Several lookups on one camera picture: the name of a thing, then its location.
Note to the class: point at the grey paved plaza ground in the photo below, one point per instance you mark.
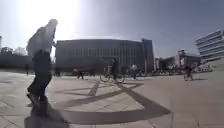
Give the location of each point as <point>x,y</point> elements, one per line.
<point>186,100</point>

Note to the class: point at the row of parked bicycles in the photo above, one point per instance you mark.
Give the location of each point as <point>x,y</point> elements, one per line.
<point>180,70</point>

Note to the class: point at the group of bare trees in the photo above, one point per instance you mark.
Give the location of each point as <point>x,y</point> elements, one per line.
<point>13,56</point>

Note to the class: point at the large dark wide building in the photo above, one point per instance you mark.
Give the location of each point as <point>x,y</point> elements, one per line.
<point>100,53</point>

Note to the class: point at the bicycle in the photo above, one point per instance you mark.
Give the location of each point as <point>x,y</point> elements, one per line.
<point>112,78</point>

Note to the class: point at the person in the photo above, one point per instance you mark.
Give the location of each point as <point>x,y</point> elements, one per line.
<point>41,66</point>
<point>133,69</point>
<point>115,67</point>
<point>188,70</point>

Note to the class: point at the low dark building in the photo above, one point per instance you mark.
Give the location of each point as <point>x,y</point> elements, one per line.
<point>186,59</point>

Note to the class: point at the white striped tall building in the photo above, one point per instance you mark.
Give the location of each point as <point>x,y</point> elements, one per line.
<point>211,45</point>

